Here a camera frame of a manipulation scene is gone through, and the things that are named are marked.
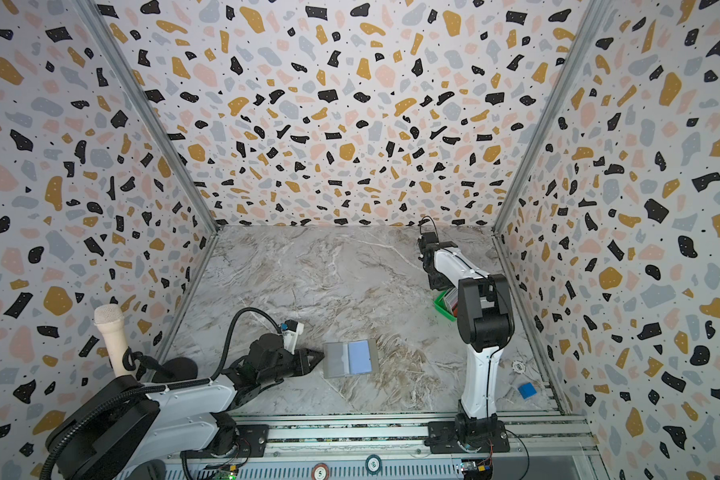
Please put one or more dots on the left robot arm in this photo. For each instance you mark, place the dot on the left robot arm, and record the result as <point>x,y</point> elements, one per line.
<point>129,423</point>

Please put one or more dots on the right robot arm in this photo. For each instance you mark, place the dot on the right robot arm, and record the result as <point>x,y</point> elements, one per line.
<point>484,318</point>

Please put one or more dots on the green round marker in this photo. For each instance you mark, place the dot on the green round marker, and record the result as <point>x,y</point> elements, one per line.
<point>373,464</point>

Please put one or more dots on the blue tape piece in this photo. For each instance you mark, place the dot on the blue tape piece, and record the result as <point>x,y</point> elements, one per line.
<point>527,390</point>

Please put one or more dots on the aluminium mounting rail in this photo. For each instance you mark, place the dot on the aluminium mounting rail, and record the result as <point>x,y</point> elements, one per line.
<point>543,445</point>

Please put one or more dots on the cards stack in tray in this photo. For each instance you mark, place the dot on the cards stack in tray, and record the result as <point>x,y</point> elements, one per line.
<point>451,302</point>

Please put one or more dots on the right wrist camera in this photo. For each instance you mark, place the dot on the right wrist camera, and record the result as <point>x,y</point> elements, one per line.
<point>428,242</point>

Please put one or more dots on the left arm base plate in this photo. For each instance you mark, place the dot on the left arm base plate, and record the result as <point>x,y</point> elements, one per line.
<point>242,442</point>

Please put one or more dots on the grey card holder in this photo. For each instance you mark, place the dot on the grey card holder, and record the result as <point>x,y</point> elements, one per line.
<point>335,363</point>

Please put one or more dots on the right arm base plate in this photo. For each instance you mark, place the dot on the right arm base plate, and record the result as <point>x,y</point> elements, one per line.
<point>471,437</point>

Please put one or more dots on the beige microphone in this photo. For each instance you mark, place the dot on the beige microphone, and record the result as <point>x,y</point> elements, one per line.
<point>109,320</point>

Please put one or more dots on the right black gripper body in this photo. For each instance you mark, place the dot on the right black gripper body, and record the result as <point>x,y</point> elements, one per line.
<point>428,261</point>

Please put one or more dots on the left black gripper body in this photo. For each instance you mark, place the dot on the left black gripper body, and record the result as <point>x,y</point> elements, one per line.
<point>284,369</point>

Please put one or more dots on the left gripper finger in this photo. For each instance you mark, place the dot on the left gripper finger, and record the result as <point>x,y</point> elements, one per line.
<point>310,357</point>
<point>303,369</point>

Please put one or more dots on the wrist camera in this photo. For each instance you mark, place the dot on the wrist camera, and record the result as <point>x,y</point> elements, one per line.
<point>428,242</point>
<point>290,331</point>

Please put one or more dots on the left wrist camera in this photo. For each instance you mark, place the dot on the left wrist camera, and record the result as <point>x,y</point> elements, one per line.
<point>290,331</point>

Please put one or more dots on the blue credit card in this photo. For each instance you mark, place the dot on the blue credit card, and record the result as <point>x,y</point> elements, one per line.
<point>362,357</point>

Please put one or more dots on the red round marker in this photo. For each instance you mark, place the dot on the red round marker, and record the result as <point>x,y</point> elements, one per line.
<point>320,472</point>

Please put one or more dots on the green card tray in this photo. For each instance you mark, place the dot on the green card tray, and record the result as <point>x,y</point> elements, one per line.
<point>440,307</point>

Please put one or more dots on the black microphone stand base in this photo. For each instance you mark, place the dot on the black microphone stand base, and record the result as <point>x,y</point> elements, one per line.
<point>175,370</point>

